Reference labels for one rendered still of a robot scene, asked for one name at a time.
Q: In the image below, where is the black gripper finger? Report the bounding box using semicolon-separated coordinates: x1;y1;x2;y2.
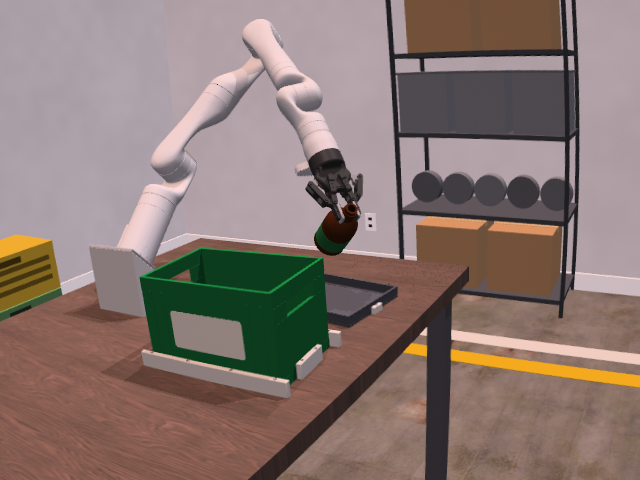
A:
305;173;345;224
338;172;363;221

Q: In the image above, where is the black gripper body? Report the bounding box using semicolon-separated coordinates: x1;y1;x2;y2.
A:
308;148;351;193

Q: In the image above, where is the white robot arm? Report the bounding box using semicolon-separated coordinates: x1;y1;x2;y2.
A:
117;19;339;264

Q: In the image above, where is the brown bottle with green label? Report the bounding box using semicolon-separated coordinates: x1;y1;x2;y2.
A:
314;203;358;256

